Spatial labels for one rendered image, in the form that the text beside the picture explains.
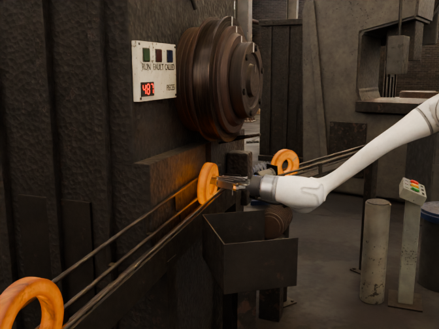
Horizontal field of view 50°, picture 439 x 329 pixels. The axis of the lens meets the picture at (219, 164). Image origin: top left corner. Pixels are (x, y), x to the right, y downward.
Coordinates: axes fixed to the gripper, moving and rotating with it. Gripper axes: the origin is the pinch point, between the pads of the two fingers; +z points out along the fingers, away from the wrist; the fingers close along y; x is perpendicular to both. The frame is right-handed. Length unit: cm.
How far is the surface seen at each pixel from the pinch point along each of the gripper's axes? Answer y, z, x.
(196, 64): -4.6, 4.2, 40.7
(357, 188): 281, -39, -66
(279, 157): 58, -13, -1
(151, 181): -29.7, 7.3, 5.1
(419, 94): 488, -90, 12
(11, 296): -95, 0, 0
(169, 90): -9.4, 11.9, 31.8
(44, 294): -88, -1, -3
